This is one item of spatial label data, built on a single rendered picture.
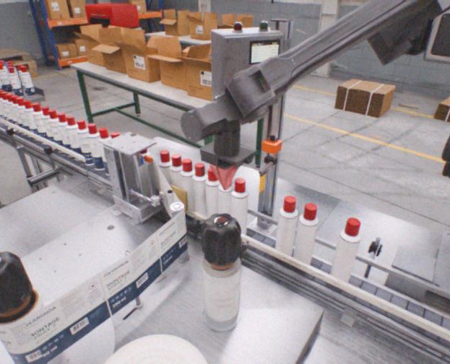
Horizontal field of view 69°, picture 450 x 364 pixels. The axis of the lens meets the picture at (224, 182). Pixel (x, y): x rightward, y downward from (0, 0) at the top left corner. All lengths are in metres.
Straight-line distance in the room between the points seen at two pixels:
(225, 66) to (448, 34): 0.66
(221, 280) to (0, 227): 0.94
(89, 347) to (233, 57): 0.75
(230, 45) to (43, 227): 0.91
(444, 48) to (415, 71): 5.13
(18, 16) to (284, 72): 7.93
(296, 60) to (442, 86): 5.72
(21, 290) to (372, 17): 0.77
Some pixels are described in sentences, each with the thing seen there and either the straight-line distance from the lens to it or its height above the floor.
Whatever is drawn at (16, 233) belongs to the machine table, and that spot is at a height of 0.83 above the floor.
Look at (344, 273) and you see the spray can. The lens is 0.94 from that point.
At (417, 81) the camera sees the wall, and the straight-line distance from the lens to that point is 6.35.
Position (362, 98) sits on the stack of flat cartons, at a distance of 4.91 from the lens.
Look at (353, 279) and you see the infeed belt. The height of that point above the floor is 0.88.
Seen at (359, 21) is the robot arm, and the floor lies 1.53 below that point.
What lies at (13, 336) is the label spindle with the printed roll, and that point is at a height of 1.03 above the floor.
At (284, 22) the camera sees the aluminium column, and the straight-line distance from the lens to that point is 0.91.
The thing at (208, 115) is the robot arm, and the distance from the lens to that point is 0.58.
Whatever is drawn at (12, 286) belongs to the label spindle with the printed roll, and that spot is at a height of 1.14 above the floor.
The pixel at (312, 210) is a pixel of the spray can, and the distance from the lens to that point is 0.87.
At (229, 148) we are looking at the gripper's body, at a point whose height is 1.30.
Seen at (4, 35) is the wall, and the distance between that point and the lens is 8.31.
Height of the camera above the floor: 1.59
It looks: 32 degrees down
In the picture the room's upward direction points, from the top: straight up
